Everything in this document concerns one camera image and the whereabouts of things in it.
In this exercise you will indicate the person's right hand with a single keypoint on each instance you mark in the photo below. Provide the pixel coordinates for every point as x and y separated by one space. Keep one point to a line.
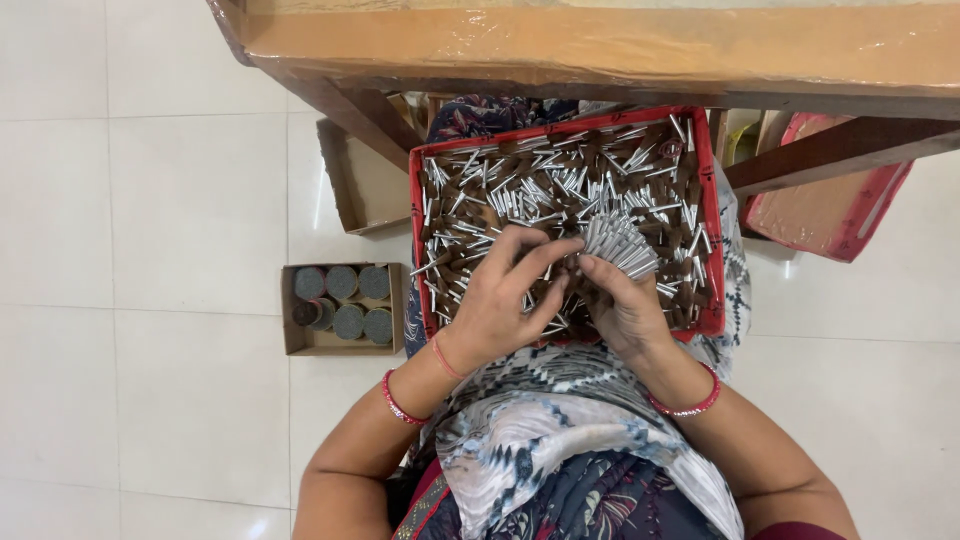
634 319

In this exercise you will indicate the person's left hand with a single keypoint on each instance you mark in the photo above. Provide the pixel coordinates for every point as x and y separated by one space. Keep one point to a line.
491 307

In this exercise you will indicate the fanned bundle of brush tips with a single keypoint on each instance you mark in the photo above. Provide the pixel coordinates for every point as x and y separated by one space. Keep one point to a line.
621 244

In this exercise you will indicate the red wrist thread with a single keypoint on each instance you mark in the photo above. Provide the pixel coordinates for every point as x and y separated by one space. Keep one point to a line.
444 361

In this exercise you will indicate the red beaded bangle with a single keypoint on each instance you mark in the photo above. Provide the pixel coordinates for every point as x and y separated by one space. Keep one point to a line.
396 405
694 406

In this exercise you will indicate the red cardboard tray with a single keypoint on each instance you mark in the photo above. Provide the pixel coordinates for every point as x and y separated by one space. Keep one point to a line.
711 225

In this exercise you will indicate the loose pile of brown brush tips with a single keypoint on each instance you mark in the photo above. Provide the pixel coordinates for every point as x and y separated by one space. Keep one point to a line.
525 180

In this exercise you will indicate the person's white patterned scarf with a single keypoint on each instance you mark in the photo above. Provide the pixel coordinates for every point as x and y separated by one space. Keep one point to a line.
540 435

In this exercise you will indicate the group of round bound brush rolls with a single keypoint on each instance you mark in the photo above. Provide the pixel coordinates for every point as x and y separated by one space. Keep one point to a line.
345 304

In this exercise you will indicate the small brown cardboard box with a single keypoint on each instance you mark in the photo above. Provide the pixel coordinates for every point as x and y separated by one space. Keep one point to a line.
330 341

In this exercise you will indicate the red rubber band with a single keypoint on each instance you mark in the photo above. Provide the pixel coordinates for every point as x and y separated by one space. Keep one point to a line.
670 148

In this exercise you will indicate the empty brown cardboard box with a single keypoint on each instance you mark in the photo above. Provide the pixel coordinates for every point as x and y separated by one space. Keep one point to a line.
371 180

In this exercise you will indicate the yellow packet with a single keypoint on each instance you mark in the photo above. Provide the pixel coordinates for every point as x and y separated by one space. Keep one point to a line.
739 142

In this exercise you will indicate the red-edged cardboard box lid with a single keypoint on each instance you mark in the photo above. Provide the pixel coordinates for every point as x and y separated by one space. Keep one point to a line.
821 214

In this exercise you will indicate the plastic-wrapped wooden table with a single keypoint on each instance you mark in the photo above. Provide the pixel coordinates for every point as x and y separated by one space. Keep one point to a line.
600 45

